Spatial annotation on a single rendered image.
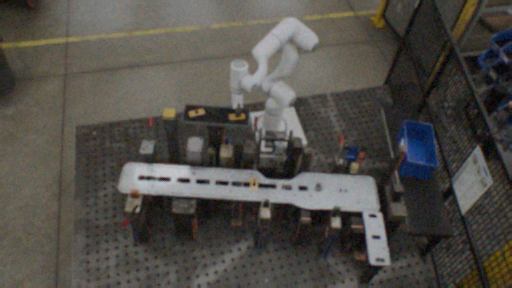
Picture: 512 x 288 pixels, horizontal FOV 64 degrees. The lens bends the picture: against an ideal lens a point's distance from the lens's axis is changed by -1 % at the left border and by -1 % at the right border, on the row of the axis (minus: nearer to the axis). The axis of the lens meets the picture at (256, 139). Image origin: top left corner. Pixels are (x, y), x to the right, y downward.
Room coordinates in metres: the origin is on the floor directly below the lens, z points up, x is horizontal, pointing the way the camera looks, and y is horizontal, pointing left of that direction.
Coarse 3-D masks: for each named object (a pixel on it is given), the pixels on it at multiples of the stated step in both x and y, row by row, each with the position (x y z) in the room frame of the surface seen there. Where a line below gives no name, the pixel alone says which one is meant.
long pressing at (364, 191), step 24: (144, 168) 1.25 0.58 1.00; (168, 168) 1.27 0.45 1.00; (192, 168) 1.29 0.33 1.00; (216, 168) 1.30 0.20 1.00; (144, 192) 1.11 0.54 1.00; (168, 192) 1.12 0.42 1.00; (192, 192) 1.14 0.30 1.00; (216, 192) 1.15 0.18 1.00; (240, 192) 1.17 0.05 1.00; (264, 192) 1.19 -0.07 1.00; (288, 192) 1.20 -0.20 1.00; (312, 192) 1.22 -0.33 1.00; (336, 192) 1.24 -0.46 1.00; (360, 192) 1.25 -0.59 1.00
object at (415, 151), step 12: (408, 120) 1.67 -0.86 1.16; (408, 132) 1.67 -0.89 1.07; (420, 132) 1.66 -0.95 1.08; (432, 132) 1.60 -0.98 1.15; (408, 144) 1.60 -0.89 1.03; (420, 144) 1.61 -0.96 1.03; (432, 144) 1.53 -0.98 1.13; (408, 156) 1.41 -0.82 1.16; (420, 156) 1.52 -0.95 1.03; (432, 156) 1.46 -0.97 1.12; (408, 168) 1.37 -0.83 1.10; (420, 168) 1.37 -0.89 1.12; (432, 168) 1.36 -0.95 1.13
